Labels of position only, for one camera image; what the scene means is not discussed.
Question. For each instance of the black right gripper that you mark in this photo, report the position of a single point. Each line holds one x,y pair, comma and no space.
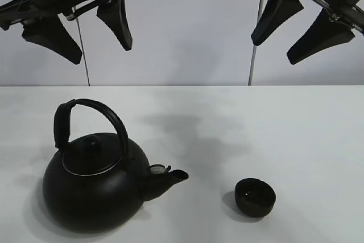
333,26

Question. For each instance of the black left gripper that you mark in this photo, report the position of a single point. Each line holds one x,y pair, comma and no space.
49,32

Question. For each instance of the black round tea kettle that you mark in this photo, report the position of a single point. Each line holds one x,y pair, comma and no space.
102,179

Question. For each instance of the small black teacup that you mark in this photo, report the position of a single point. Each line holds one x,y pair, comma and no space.
254,198

